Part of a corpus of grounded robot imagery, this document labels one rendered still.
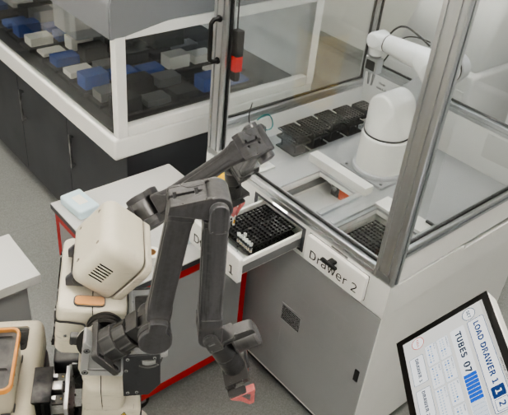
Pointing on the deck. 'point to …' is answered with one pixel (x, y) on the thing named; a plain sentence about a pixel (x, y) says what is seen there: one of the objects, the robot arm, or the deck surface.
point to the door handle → (212, 39)
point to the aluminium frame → (392, 235)
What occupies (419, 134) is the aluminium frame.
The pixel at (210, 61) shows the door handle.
